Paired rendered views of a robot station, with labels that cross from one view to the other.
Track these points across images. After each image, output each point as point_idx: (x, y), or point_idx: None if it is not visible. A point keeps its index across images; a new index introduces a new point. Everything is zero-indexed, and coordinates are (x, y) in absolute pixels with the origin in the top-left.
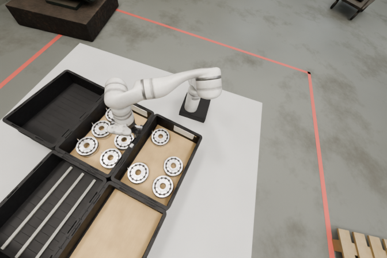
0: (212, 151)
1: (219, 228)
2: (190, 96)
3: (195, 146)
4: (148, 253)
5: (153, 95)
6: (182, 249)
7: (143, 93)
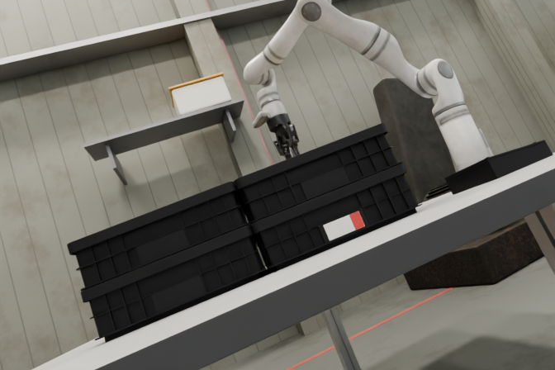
0: (465, 194)
1: (305, 266)
2: (436, 120)
3: (370, 146)
4: (169, 204)
5: (268, 48)
6: (217, 299)
7: (263, 51)
